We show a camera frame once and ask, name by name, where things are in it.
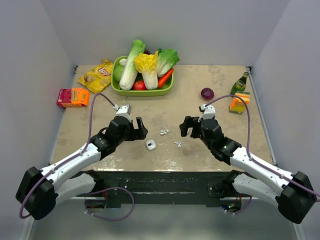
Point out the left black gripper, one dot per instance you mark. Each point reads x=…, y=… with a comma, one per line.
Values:
x=137, y=134

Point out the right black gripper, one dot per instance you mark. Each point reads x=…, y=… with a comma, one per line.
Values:
x=190, y=122

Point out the white gold-rimmed charging case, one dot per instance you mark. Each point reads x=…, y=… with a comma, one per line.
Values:
x=151, y=145

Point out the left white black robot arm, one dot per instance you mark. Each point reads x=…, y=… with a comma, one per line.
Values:
x=40, y=190

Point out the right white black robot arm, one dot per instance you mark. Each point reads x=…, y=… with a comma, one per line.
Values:
x=291, y=193

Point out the purple red onion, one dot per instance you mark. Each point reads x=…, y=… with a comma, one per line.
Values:
x=207, y=93

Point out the red tomato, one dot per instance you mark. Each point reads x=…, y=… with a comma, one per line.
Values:
x=139, y=85

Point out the green plastic basket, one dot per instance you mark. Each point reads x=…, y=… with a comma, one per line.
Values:
x=143, y=93

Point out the tall napa cabbage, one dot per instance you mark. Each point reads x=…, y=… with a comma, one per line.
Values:
x=129, y=72

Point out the orange carrot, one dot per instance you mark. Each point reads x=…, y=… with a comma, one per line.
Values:
x=162, y=80

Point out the orange sponge pack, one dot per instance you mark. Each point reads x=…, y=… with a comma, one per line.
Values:
x=237, y=106

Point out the round green cabbage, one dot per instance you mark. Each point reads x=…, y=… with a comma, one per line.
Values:
x=117, y=73

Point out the yellow napa cabbage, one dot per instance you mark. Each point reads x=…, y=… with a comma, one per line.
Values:
x=146, y=64

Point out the yellow Lays chips bag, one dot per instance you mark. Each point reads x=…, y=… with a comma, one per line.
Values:
x=99, y=77

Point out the green Perrier bottle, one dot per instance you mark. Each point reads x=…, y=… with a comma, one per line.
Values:
x=240, y=84

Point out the pink orange snack box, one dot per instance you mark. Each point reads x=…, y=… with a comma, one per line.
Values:
x=73, y=97

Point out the green leaf lettuce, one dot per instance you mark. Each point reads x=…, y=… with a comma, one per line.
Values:
x=166, y=60

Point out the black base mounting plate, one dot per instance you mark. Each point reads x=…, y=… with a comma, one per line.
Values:
x=117, y=188

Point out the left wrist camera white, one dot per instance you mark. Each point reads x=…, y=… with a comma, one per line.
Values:
x=123, y=111

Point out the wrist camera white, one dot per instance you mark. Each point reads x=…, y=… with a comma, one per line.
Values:
x=123, y=111
x=208, y=112

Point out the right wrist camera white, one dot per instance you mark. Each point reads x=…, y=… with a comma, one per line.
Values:
x=208, y=112

